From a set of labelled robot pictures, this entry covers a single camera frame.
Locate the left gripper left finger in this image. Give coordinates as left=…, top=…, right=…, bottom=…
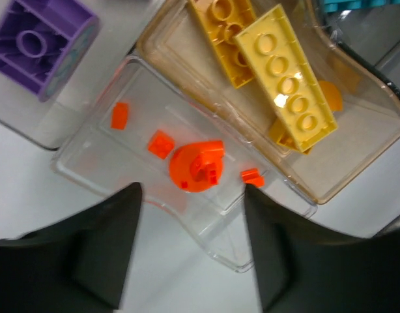
left=20, top=181, right=143, bottom=310

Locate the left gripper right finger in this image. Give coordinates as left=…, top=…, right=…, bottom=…
left=244, top=184, right=364, bottom=312

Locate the small orange lego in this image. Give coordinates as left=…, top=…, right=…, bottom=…
left=240, top=168, right=265, bottom=188
left=111, top=102, right=130, bottom=130

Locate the small yellow 2x2 lego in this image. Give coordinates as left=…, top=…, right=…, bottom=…
left=268, top=119, right=312, bottom=155

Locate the orange lego cluster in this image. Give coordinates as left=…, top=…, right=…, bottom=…
left=169, top=140, right=225, bottom=192

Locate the orange 1x2 lego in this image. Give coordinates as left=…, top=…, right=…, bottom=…
left=147, top=130, right=175, bottom=160

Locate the long yellow lego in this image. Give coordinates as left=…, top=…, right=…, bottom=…
left=234, top=4, right=337, bottom=152

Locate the purple printed lego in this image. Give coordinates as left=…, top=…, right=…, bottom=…
left=0, top=1, right=100, bottom=102

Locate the teal 2x4 lego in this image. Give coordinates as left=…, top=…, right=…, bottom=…
left=320, top=0, right=400, bottom=13

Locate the yellow round lego piece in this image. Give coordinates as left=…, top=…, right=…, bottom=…
left=318, top=80, right=343, bottom=112

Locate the clear front-left container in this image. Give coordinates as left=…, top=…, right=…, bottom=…
left=53, top=55, right=317, bottom=273

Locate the amber plastic container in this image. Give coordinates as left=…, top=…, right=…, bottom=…
left=137, top=1, right=400, bottom=204

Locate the grey plastic container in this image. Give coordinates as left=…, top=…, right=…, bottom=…
left=314, top=1, right=400, bottom=90

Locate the clear rear container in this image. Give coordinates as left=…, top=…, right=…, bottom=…
left=0, top=1, right=162, bottom=150

